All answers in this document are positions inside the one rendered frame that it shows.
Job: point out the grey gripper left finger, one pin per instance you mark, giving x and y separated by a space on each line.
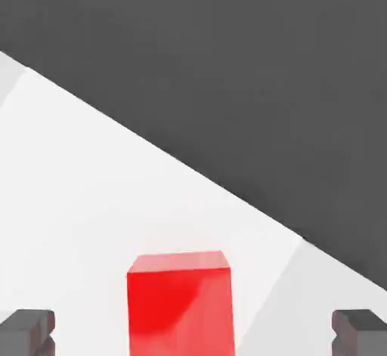
24 334

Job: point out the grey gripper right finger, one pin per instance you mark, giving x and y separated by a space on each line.
361 336

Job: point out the small red cube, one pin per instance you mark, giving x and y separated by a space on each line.
180 307

